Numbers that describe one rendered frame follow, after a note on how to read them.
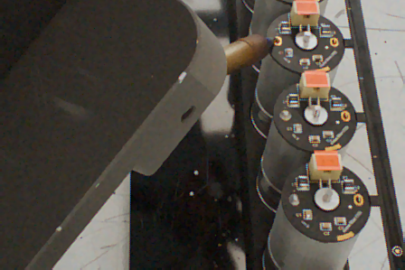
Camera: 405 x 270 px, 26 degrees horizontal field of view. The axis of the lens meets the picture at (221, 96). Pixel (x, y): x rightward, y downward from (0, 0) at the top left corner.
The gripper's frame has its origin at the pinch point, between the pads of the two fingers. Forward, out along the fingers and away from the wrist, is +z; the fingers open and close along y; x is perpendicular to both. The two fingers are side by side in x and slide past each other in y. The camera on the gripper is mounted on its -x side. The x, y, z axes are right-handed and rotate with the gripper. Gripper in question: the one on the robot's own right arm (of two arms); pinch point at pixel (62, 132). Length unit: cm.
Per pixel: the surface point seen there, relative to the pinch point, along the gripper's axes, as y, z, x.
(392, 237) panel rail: -6.6, 6.3, -2.9
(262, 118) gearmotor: -0.5, 10.3, -3.4
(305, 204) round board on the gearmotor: -4.3, 5.8, -2.1
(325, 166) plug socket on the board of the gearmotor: -4.1, 5.7, -3.3
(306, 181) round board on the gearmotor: -3.9, 5.9, -2.6
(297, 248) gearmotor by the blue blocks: -4.8, 6.4, -1.0
